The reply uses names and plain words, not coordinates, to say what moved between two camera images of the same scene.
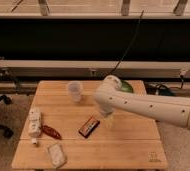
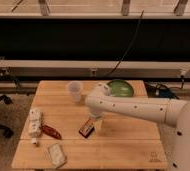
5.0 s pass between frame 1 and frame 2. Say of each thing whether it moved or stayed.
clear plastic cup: stayed
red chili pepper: stayed
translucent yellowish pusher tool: moved
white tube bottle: stayed
